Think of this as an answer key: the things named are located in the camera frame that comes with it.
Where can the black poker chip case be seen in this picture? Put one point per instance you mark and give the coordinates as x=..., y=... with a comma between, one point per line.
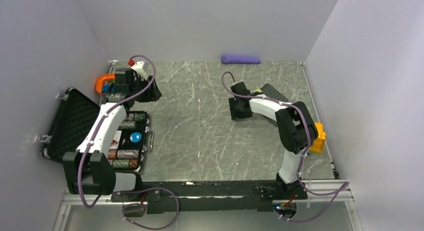
x=74, y=119

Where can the yellow toy block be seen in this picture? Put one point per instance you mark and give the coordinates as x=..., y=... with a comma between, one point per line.
x=319, y=142

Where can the brown red chip stack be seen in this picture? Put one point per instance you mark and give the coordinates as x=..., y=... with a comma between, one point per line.
x=112, y=154

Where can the dark grey building plate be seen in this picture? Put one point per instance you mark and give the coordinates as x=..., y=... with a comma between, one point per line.
x=271, y=92

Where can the blue round dealer button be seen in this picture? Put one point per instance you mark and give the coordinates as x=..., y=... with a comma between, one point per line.
x=135, y=137

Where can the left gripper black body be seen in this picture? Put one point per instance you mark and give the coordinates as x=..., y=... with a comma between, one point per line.
x=140, y=86

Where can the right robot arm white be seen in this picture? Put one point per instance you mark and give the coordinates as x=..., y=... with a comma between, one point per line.
x=296, y=128

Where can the blue green chip stack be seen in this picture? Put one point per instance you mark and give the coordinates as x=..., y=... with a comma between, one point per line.
x=135, y=117

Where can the playing card deck ace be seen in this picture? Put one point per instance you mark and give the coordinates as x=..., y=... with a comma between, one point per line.
x=117, y=135

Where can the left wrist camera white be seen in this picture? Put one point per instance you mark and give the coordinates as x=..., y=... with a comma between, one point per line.
x=137, y=68

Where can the purple cylinder tube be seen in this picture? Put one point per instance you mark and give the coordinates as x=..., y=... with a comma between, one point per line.
x=234, y=59

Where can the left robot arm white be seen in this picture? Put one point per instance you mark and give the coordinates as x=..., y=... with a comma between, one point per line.
x=87, y=169

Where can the red triangle all-in marker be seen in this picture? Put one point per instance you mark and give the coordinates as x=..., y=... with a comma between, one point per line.
x=114, y=144

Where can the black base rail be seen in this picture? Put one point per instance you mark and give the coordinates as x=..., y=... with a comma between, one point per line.
x=193, y=196

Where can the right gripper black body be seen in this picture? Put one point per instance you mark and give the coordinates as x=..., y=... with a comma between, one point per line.
x=235, y=111

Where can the yellow green chip stack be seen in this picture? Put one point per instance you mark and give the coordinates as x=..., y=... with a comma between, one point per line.
x=128, y=125

